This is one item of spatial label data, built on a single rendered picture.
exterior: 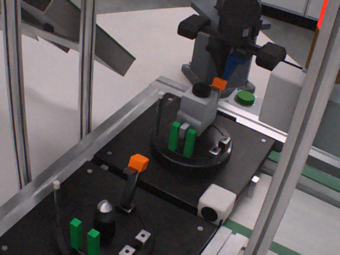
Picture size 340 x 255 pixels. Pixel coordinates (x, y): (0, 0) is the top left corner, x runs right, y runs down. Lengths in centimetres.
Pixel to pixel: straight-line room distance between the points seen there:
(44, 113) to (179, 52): 46
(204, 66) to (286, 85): 63
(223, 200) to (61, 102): 52
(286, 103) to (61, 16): 40
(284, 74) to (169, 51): 82
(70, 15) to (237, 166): 38
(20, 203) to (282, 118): 41
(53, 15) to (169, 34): 72
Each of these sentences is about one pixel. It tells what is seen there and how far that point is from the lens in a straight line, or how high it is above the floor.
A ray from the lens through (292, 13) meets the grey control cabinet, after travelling 393.
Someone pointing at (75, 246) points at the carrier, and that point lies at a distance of 63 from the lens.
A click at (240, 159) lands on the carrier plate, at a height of 97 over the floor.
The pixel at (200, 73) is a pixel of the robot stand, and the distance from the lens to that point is 118.
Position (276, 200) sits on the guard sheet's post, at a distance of 61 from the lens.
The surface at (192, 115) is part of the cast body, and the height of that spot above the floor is 106.
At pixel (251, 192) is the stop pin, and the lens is 82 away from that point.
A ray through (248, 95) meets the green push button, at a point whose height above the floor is 97.
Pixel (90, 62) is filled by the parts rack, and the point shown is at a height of 108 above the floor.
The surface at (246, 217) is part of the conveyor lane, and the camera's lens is 81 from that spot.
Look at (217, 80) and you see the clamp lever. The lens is 83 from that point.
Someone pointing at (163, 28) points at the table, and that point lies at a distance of 146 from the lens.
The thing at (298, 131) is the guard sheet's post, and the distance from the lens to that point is 53.
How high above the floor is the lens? 150
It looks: 37 degrees down
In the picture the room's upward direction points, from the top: 8 degrees clockwise
